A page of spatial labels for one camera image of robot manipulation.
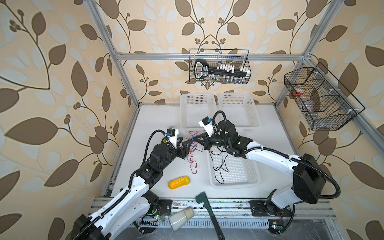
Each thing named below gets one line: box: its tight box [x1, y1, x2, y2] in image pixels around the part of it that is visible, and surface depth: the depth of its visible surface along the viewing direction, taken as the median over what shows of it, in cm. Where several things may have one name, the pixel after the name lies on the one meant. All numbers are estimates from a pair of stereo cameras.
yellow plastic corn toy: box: [168, 176, 191, 190], surface depth 82 cm
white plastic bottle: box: [168, 207, 195, 232], surface depth 70 cm
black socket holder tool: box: [194, 59, 251, 80], surface depth 84 cm
